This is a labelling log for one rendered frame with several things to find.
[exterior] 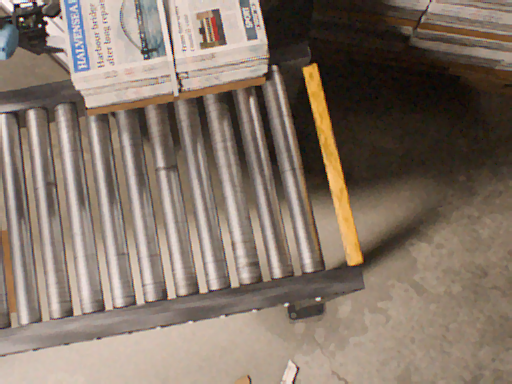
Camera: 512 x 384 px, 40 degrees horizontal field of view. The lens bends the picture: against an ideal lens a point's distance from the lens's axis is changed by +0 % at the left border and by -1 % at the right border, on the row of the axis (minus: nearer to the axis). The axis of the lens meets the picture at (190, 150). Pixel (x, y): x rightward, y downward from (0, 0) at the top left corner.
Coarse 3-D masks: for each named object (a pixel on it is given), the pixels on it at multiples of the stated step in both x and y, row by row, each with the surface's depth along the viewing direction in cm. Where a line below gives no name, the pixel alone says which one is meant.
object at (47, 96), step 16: (272, 48) 154; (288, 48) 154; (304, 48) 153; (272, 64) 153; (288, 64) 155; (64, 80) 154; (0, 96) 154; (16, 96) 153; (32, 96) 153; (48, 96) 153; (64, 96) 153; (80, 96) 153; (0, 112) 153; (16, 112) 154; (48, 112) 157; (80, 112) 161
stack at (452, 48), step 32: (320, 0) 194; (352, 0) 190; (384, 0) 187; (416, 0) 184; (448, 0) 181; (480, 0) 178; (320, 32) 214; (352, 32) 211; (384, 32) 206; (416, 32) 201; (320, 64) 236; (352, 64) 234; (416, 64) 222; (480, 64) 213
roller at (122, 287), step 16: (96, 128) 151; (96, 144) 150; (112, 144) 152; (96, 160) 149; (112, 160) 150; (96, 176) 149; (112, 176) 149; (96, 192) 149; (112, 192) 147; (112, 208) 146; (112, 224) 145; (112, 240) 145; (112, 256) 144; (128, 256) 145; (112, 272) 143; (128, 272) 144; (112, 288) 143; (128, 288) 142; (112, 304) 143; (128, 304) 141
